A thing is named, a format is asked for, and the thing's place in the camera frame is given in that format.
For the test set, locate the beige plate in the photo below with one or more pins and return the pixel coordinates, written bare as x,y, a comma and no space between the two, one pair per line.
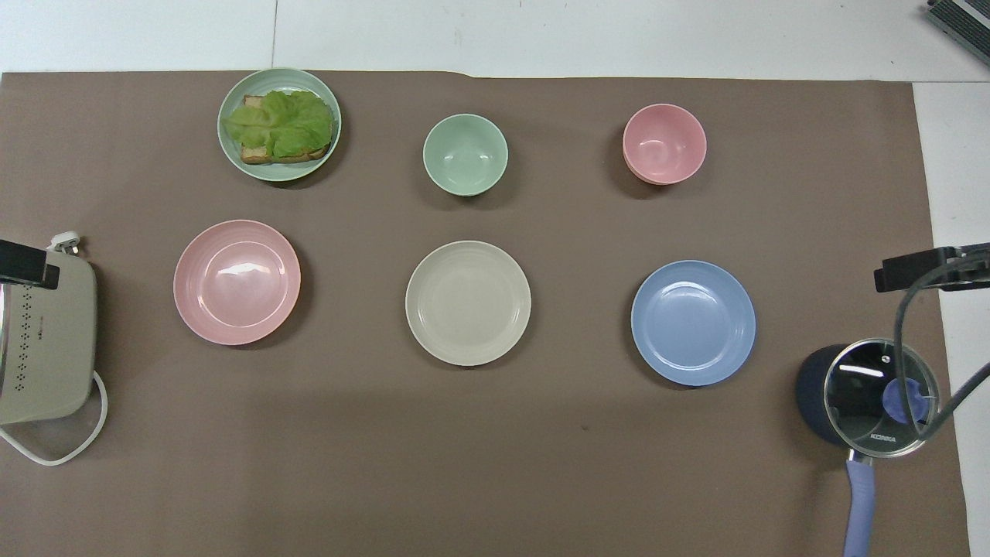
468,302

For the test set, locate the green bowl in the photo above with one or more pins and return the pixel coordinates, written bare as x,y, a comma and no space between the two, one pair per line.
465,155

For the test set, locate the blue plate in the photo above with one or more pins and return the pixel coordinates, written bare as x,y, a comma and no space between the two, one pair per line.
693,322

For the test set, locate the pink bowl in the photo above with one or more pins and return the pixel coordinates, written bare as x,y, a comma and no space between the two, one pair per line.
663,144

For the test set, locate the pink plate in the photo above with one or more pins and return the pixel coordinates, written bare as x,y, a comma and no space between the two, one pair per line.
237,281

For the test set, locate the green lettuce leaf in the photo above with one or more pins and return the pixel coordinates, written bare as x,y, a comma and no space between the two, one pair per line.
282,122

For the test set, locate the toast slice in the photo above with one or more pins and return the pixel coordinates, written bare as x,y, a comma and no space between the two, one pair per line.
255,155

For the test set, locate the green plate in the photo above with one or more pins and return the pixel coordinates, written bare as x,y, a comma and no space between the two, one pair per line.
232,157

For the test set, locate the glass pot lid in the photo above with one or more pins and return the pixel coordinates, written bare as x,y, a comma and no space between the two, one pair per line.
858,402

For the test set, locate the beige electric appliance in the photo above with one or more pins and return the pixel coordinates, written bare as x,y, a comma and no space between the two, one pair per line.
50,348

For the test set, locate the grey ribbed device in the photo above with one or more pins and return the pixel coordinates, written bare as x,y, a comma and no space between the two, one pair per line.
963,17

